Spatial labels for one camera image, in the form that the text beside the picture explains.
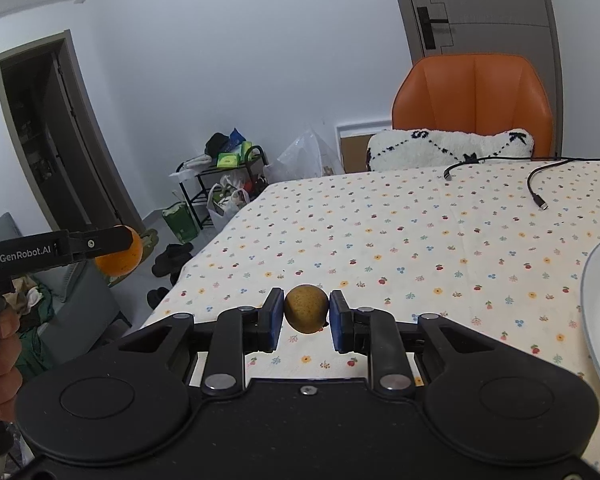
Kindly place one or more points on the black door handle lock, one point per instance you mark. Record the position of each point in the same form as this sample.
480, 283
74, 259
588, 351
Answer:
427, 26

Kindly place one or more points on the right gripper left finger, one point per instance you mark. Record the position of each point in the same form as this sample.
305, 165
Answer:
237, 333

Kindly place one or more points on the black metal shelf rack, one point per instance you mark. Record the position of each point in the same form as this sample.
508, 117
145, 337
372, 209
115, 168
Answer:
196, 182

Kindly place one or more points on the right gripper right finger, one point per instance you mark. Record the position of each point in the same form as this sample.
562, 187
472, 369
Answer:
374, 334

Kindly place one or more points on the green packet on shelf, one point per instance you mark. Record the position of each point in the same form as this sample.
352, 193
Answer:
235, 157

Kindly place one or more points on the white black-stitched cushion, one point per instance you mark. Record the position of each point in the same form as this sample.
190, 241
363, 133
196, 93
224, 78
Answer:
422, 148

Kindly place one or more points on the brown longan fruit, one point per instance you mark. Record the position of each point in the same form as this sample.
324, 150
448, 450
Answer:
306, 308

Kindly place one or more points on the black slippers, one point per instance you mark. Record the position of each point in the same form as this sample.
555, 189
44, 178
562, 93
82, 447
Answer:
168, 264

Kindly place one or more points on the grey door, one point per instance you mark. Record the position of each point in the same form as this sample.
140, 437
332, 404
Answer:
522, 27

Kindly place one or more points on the green carton on floor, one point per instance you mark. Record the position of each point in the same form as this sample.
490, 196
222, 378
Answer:
180, 222

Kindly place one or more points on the dark doorway frame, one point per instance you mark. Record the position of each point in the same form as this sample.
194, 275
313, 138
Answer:
57, 139

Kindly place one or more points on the orange leather chair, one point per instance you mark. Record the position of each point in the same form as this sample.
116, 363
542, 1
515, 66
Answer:
477, 93

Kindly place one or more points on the floral patterned tablecloth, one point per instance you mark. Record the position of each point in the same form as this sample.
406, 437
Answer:
498, 247

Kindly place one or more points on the white plastic bag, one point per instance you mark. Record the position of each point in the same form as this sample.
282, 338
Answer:
225, 199

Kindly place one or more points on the clear plastic bag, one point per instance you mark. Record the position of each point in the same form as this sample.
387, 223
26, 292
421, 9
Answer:
309, 156

